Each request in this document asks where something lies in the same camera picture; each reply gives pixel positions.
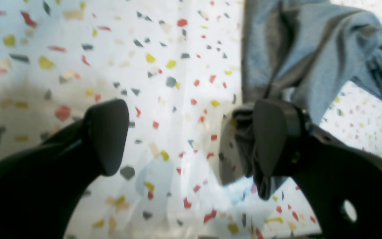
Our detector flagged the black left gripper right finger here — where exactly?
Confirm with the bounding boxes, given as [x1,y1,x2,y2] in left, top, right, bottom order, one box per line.
[253,100,382,239]

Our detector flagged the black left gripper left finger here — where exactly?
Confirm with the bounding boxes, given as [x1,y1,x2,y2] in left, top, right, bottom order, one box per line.
[0,99,129,239]

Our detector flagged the grey t-shirt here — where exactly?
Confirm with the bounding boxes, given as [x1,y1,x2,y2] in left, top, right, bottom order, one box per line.
[232,0,382,200]

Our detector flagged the terrazzo pattern tablecloth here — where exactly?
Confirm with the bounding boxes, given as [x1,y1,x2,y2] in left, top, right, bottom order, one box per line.
[0,0,382,239]

